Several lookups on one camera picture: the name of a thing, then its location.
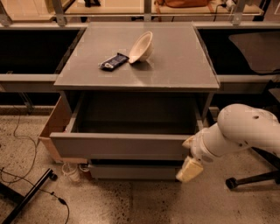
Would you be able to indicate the white bowl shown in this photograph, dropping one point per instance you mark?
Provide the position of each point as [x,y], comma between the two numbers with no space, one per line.
[142,48]

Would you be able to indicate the grey lower drawer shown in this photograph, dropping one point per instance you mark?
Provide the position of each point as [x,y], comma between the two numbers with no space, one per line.
[134,169]

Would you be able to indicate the grey drawer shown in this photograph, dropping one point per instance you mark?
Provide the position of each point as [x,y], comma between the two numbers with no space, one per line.
[119,144]
[134,169]

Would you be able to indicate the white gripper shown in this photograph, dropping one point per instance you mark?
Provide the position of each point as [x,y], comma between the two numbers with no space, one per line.
[199,150]

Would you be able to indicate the black stand leg left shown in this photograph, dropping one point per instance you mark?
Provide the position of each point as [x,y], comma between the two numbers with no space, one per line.
[20,200]

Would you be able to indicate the cardboard box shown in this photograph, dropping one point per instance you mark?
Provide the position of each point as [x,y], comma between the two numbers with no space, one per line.
[57,122]

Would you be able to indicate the grey drawer cabinet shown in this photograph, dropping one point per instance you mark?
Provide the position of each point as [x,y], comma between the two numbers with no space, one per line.
[138,78]

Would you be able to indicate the dark blue snack packet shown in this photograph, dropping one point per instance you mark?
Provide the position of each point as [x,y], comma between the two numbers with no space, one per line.
[114,62]

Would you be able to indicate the grey top drawer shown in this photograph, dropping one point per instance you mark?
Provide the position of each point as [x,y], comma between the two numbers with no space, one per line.
[119,144]

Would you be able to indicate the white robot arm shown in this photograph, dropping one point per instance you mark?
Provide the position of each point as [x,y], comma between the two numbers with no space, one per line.
[238,128]

